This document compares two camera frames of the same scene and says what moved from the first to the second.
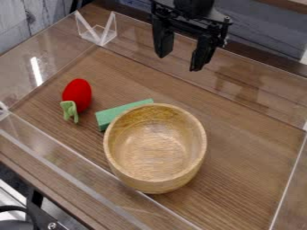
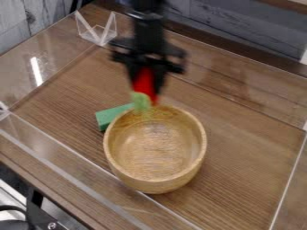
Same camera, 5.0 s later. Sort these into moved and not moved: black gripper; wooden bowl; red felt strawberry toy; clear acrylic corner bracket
Moved: black gripper; red felt strawberry toy
Not moved: clear acrylic corner bracket; wooden bowl
